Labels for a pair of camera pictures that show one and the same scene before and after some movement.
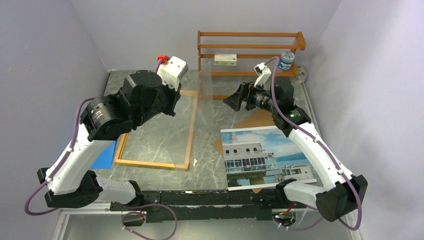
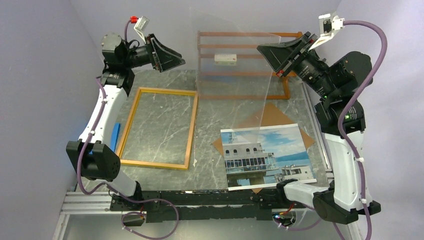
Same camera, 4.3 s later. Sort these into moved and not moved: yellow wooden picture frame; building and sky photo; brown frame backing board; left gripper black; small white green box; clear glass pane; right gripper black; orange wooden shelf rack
Moved: clear glass pane; right gripper black; left gripper black
Not moved: building and sky photo; brown frame backing board; orange wooden shelf rack; yellow wooden picture frame; small white green box
